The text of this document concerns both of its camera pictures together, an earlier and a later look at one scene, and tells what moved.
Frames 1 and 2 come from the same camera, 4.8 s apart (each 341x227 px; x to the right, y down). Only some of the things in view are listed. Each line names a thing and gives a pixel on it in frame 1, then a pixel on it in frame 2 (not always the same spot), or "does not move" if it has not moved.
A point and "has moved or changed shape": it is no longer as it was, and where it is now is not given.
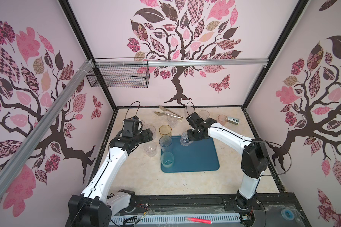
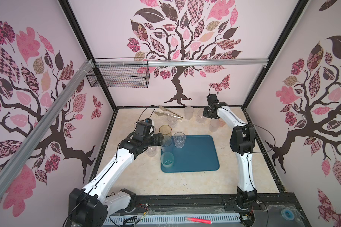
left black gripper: x=148 y=135 → x=158 y=139
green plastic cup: x=166 y=159 does not move
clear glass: x=184 y=140 has moved or changed shape
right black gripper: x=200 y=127 → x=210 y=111
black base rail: x=274 y=210 does not move
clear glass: x=173 y=121 does not move
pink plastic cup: x=222 y=119 does not move
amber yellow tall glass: x=165 y=130 does not move
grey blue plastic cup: x=165 y=142 does not move
